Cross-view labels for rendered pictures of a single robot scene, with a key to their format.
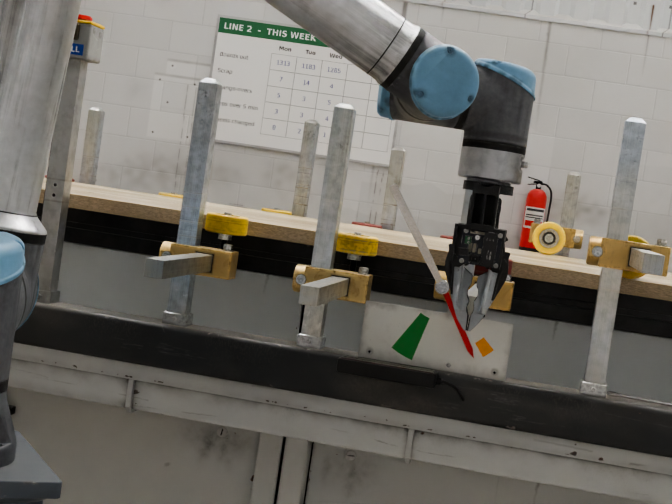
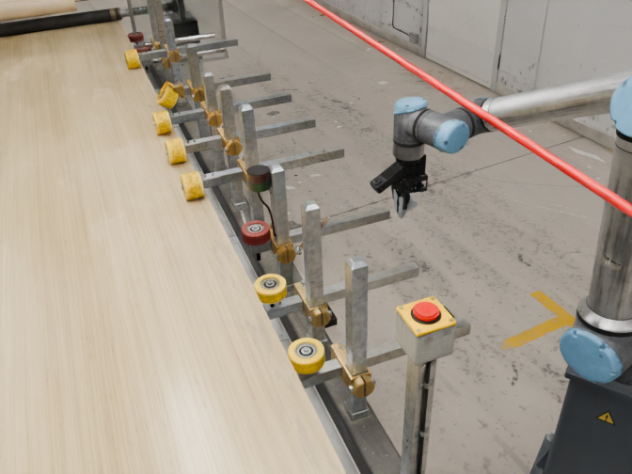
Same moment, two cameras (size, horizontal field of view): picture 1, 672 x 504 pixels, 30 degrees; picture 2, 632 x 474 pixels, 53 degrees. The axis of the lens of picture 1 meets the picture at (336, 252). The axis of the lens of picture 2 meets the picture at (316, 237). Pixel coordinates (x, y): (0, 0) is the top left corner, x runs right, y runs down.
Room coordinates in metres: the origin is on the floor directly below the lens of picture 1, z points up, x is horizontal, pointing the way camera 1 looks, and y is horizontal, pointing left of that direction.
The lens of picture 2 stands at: (2.82, 1.08, 1.89)
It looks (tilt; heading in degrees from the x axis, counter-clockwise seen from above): 35 degrees down; 241
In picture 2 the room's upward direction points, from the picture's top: 3 degrees counter-clockwise
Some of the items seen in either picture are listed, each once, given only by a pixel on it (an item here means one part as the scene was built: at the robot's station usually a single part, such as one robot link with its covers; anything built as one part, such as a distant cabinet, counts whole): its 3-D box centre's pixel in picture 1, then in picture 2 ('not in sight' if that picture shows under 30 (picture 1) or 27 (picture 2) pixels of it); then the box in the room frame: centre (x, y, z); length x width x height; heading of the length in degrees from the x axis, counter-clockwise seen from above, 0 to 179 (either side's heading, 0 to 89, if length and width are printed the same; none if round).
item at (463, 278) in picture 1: (460, 297); (408, 206); (1.78, -0.18, 0.86); 0.06 x 0.03 x 0.09; 171
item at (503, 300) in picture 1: (473, 290); (278, 244); (2.19, -0.25, 0.85); 0.13 x 0.06 x 0.05; 81
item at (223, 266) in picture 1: (198, 260); (352, 369); (2.27, 0.25, 0.82); 0.13 x 0.06 x 0.05; 81
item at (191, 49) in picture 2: not in sight; (199, 102); (2.03, -1.21, 0.90); 0.03 x 0.03 x 0.48; 81
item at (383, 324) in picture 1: (434, 340); (295, 277); (2.17, -0.19, 0.75); 0.26 x 0.01 x 0.10; 81
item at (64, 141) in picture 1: (58, 180); (416, 435); (2.31, 0.53, 0.93); 0.05 x 0.05 x 0.45; 81
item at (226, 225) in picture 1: (224, 242); (307, 367); (2.37, 0.21, 0.85); 0.08 x 0.08 x 0.11
